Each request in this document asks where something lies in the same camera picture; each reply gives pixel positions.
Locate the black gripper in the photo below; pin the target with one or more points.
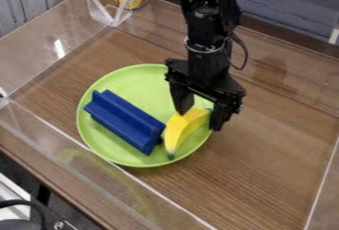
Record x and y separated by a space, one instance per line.
194 79

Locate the yellow toy banana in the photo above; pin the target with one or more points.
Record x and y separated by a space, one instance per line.
180 127

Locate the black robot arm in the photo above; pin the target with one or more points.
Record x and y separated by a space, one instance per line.
210 20

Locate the green round plate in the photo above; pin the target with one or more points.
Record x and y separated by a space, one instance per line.
137 83

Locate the blue plastic block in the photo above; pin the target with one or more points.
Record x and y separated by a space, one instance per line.
125 120

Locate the clear acrylic tray walls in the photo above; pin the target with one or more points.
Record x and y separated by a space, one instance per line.
264 175

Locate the black device with knob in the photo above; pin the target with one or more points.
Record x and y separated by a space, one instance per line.
54 221

